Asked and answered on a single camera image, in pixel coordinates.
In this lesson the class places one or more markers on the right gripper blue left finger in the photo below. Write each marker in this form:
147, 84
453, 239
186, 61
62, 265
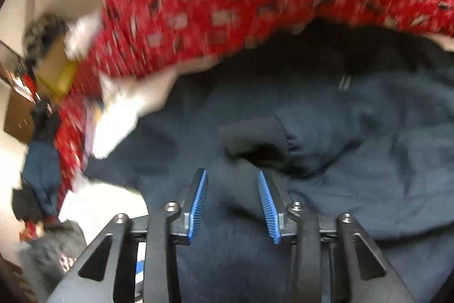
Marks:
185, 227

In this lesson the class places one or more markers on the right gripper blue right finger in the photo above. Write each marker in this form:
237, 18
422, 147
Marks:
275, 201

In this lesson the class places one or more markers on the dark navy garment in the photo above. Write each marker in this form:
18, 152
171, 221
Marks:
355, 120

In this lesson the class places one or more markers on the white quilted bed cover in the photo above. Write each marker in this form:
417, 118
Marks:
92, 203

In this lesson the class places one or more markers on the person in blue jeans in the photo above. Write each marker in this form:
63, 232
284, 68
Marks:
48, 74

